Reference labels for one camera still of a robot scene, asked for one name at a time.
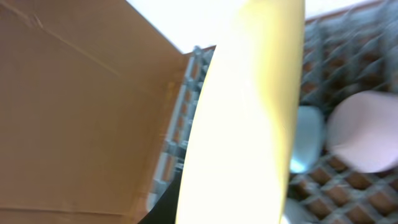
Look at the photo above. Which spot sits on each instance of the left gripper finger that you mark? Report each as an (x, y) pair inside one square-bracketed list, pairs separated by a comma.
[(165, 210)]

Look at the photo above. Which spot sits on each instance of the yellow round plate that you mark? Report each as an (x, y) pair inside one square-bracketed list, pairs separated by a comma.
[(237, 162)]

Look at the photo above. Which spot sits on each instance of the light blue bowl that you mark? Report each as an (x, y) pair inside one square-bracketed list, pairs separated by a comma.
[(309, 139)]

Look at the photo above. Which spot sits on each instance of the grey dishwasher rack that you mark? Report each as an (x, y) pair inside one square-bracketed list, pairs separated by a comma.
[(344, 53)]

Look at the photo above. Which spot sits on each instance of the white bowl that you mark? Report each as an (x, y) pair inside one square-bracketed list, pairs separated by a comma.
[(362, 131)]

